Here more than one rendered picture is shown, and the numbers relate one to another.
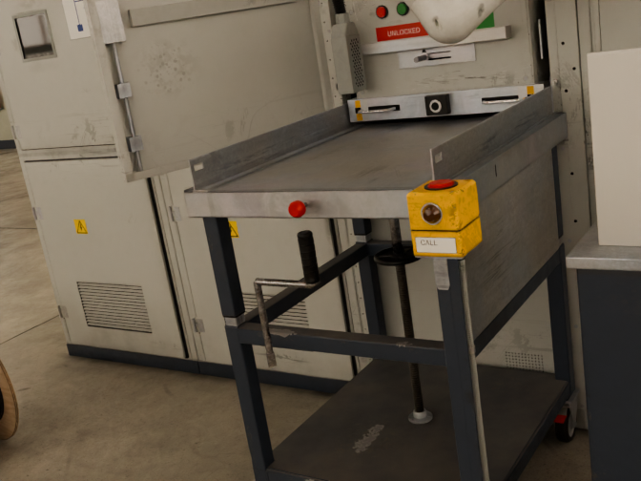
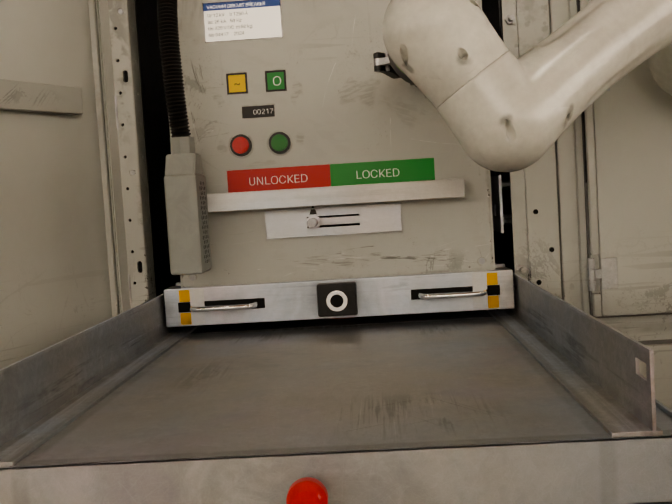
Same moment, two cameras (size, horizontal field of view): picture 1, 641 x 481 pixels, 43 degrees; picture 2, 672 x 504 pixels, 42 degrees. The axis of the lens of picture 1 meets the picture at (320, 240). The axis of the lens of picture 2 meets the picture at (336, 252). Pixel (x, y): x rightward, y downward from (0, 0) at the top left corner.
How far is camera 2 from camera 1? 100 cm
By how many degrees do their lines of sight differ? 34
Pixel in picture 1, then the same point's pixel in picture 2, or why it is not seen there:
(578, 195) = not seen: hidden behind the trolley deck
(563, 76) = (534, 261)
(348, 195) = (432, 459)
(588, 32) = (573, 198)
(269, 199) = (205, 479)
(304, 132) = (122, 338)
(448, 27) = (529, 136)
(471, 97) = (394, 289)
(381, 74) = (230, 248)
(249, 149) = (59, 366)
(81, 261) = not seen: outside the picture
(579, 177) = not seen: hidden behind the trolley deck
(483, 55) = (413, 224)
